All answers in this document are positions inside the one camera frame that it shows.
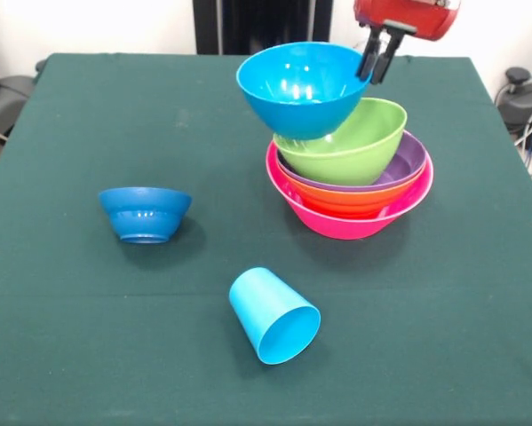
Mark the pink bowl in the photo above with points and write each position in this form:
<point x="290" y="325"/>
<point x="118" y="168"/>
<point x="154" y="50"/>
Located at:
<point x="336" y="228"/>

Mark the light blue bowl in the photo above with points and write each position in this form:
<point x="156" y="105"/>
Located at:
<point x="301" y="93"/>

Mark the purple bowl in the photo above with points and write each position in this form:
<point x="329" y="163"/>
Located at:
<point x="407" y="164"/>

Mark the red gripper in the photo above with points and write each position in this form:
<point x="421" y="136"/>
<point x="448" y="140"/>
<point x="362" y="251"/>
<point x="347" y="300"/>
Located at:
<point x="407" y="13"/>

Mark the small dark blue bowl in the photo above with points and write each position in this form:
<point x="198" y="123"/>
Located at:
<point x="143" y="217"/>

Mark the light blue cup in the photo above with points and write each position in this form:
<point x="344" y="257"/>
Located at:
<point x="265" y="306"/>

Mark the large orange bowl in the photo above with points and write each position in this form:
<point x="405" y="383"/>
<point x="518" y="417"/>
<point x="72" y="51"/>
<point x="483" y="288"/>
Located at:
<point x="345" y="202"/>

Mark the dark green table cloth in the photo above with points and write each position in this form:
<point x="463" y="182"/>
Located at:
<point x="248" y="288"/>

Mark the lime green bowl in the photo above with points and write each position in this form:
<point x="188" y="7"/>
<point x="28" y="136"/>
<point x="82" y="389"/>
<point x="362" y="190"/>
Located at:
<point x="359" y="151"/>

